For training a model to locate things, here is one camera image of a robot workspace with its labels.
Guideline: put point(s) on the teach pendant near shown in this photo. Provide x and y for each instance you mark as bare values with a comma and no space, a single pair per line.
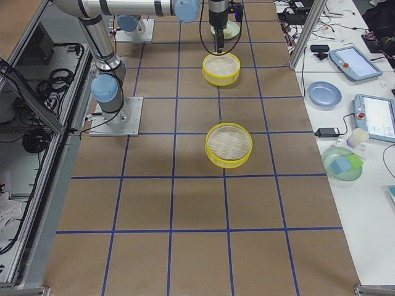
375,115

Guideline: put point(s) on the teach pendant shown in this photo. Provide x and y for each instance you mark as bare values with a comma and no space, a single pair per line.
375,115
354,64

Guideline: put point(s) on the black power adapter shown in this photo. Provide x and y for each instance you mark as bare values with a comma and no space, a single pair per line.
327,133

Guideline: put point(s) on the yellow steamer basket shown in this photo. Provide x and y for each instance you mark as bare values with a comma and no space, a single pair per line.
228,145
221,70

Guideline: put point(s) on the light green plate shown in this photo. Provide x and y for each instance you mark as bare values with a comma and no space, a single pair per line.
231,30

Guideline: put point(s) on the black webcam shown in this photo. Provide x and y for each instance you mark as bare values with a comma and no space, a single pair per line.
320,51

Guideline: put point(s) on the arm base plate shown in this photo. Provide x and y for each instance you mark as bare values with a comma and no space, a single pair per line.
135,31
126,123

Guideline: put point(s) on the aluminium frame post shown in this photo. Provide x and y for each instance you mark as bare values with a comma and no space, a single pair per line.
311,21

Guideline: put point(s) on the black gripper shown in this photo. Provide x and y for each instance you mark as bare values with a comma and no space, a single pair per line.
218,16

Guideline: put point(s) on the blue plate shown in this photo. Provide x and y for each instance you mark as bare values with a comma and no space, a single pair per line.
324,95

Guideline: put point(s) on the white bun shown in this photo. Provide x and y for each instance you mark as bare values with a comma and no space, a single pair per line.
227,31

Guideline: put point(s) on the white cloth rag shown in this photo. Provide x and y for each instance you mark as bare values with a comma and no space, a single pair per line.
10,210

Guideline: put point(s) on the blue sponge block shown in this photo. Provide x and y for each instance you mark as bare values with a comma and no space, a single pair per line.
339,165

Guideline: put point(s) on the paper cup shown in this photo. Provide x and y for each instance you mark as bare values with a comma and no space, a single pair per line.
357,137

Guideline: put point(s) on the green glass bowl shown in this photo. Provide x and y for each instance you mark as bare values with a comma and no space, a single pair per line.
335,152

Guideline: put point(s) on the teach pendant far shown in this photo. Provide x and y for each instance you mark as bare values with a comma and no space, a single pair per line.
354,64

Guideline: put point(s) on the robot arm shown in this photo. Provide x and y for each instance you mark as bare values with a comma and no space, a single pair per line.
90,15
107,86

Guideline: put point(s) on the green sponge block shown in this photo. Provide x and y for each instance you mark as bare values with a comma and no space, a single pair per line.
355,161

